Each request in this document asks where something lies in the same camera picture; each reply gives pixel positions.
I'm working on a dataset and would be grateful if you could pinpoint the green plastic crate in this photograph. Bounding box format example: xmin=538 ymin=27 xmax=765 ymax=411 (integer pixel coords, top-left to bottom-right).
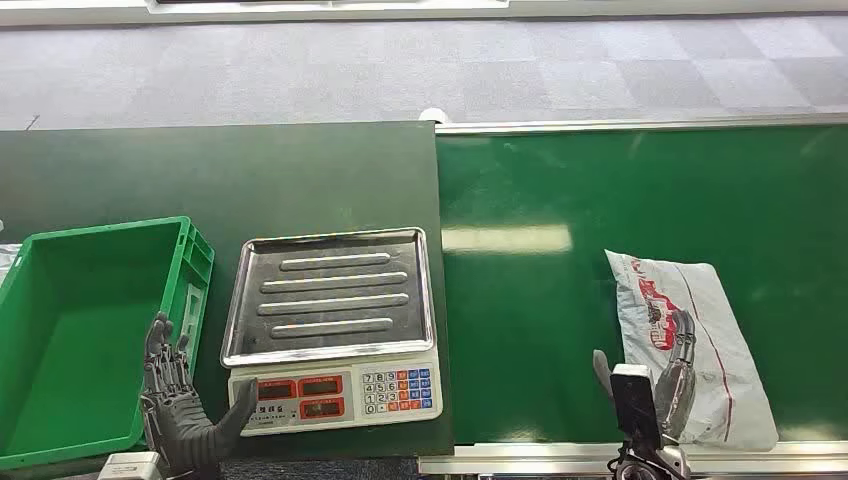
xmin=0 ymin=215 xmax=216 ymax=472

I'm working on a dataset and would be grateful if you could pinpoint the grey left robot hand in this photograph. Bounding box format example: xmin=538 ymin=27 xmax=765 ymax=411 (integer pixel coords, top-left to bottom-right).
xmin=139 ymin=311 xmax=259 ymax=480

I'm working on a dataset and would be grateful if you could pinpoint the aluminium conveyor frame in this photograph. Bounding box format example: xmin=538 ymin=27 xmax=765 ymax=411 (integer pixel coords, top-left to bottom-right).
xmin=417 ymin=111 xmax=848 ymax=480

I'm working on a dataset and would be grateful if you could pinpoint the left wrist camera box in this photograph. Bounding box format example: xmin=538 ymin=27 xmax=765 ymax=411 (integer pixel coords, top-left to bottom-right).
xmin=97 ymin=451 xmax=162 ymax=480

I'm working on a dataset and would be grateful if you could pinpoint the white plastic bag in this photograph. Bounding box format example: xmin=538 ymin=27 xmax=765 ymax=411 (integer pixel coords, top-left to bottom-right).
xmin=0 ymin=243 xmax=23 ymax=285

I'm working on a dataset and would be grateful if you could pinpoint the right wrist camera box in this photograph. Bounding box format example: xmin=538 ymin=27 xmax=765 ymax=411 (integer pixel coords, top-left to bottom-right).
xmin=609 ymin=363 xmax=664 ymax=453

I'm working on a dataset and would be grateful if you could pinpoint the grey mailer bag red print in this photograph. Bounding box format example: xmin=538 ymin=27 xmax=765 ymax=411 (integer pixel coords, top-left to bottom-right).
xmin=604 ymin=248 xmax=780 ymax=453

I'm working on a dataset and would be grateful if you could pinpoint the white electronic scale steel tray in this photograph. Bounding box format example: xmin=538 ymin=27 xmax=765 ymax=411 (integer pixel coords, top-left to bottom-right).
xmin=219 ymin=226 xmax=444 ymax=438

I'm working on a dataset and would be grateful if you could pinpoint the green conveyor belt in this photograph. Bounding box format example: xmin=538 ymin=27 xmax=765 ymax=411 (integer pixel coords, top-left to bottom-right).
xmin=435 ymin=123 xmax=848 ymax=446

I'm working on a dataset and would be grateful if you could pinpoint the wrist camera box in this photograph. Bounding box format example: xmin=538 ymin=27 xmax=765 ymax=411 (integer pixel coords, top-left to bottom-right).
xmin=97 ymin=451 xmax=162 ymax=480
xmin=609 ymin=363 xmax=664 ymax=453

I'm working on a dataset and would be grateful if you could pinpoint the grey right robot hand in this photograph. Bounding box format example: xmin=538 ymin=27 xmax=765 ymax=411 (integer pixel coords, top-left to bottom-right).
xmin=592 ymin=309 xmax=698 ymax=447

